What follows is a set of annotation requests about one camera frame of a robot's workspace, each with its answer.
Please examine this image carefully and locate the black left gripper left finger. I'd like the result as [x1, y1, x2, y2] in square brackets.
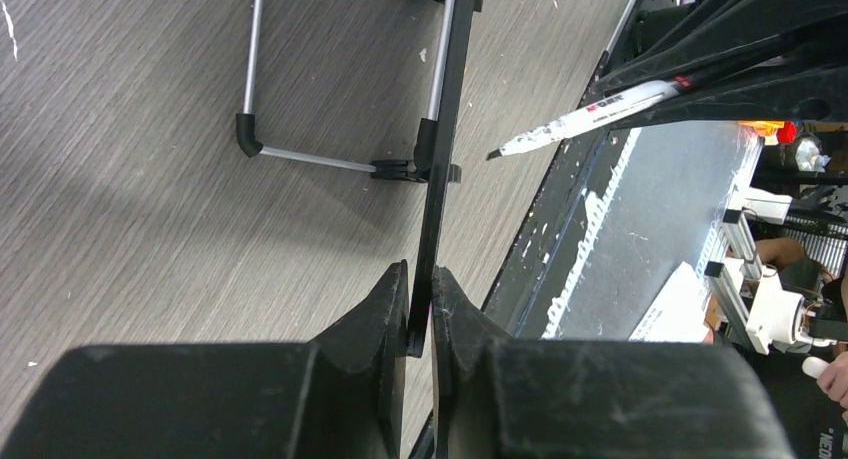
[1, 262, 408, 458]

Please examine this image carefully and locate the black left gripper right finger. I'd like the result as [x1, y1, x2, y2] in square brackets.
[432, 268, 794, 458]

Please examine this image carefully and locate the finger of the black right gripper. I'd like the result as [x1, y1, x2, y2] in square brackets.
[610, 59, 847, 129]
[594, 0, 847, 93]

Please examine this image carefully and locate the white whiteboard marker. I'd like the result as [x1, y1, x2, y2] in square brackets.
[486, 75, 695, 161]

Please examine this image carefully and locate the small black-framed whiteboard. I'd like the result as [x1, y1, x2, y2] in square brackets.
[235, 0, 484, 357]

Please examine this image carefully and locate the person hand in background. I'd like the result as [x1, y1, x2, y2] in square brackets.
[802, 352, 847, 410]

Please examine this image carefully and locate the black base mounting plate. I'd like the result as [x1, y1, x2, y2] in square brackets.
[481, 0, 676, 336]

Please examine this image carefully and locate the white aluminium frame equipment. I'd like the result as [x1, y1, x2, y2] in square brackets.
[704, 187, 847, 355]

